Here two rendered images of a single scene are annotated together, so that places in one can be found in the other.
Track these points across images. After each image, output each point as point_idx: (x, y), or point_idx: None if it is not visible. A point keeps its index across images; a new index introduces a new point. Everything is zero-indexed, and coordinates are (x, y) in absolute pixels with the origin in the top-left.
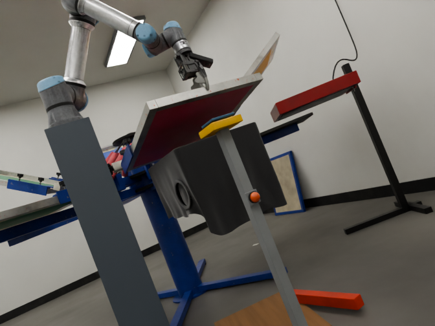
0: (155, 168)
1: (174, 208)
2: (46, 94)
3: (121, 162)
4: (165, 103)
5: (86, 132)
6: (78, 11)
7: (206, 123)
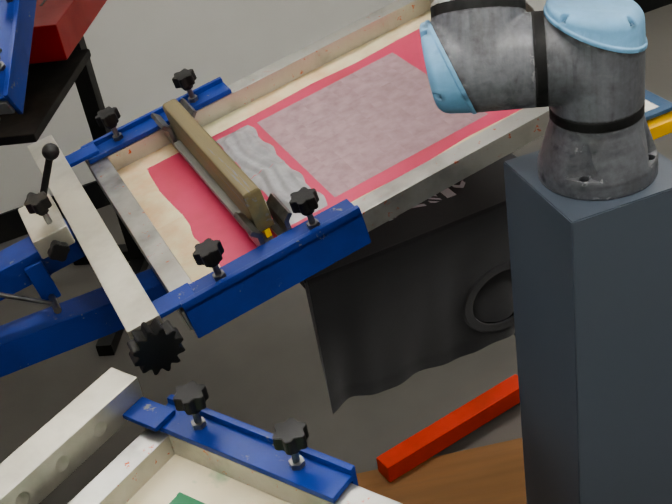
0: (379, 264)
1: (396, 362)
2: (645, 60)
3: (201, 296)
4: None
5: None
6: None
7: (654, 115)
